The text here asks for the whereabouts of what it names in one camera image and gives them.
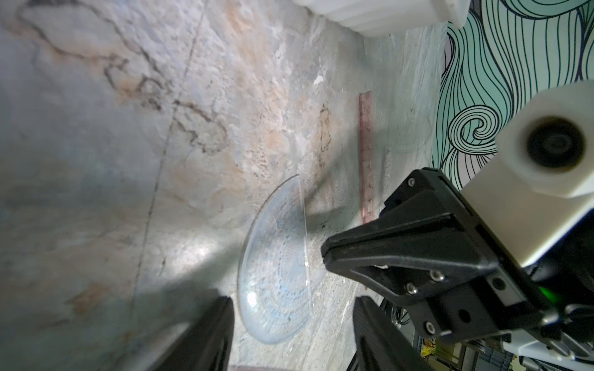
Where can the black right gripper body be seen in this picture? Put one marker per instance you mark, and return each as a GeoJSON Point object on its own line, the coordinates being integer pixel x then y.
{"type": "Point", "coordinates": [507, 301]}

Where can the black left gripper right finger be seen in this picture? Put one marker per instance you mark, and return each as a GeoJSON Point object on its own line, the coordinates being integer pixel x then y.
{"type": "Point", "coordinates": [380, 345]}

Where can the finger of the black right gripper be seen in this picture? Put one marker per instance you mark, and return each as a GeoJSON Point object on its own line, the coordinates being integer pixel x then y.
{"type": "Point", "coordinates": [446, 285]}
{"type": "Point", "coordinates": [446, 239]}

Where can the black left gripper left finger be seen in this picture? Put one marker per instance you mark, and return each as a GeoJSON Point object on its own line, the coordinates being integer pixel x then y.
{"type": "Point", "coordinates": [207, 344]}

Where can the clear protractor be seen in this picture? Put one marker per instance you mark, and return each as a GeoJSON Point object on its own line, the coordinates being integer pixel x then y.
{"type": "Point", "coordinates": [274, 289]}

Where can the white plastic storage box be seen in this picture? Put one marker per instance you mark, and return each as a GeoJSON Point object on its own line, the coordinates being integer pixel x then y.
{"type": "Point", "coordinates": [372, 18]}

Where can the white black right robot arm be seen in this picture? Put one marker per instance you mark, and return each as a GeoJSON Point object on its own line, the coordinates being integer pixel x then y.
{"type": "Point", "coordinates": [564, 275]}

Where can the red straight ruler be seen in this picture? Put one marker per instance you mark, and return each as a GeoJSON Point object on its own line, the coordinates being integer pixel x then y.
{"type": "Point", "coordinates": [366, 135]}

